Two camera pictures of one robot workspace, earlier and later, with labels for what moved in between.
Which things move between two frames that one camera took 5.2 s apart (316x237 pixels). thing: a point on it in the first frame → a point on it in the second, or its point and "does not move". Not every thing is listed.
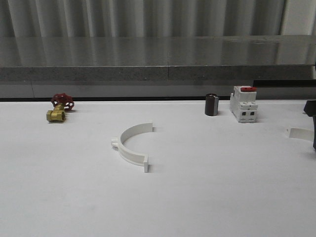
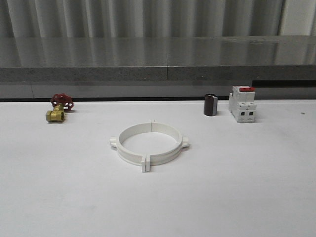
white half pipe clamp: x=299 y=134 → x=156 y=158
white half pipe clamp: x=128 y=133 does not move
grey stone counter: x=149 y=66 does not move
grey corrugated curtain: x=35 y=19 does not move
